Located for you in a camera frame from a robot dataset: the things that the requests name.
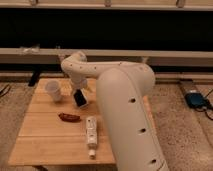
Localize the blue power box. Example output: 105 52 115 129
184 93 206 108

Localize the black table leg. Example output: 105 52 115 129
28 69 41 87

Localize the white tube bottle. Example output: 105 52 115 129
86 116 98 159

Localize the black cable right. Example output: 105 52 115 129
196 88 213 122

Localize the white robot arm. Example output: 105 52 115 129
61 51 169 171

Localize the black cable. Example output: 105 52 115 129
196 88 213 122
0 83 12 98

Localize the black cable left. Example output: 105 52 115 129
0 83 12 98

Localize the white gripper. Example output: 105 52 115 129
70 75 88 107

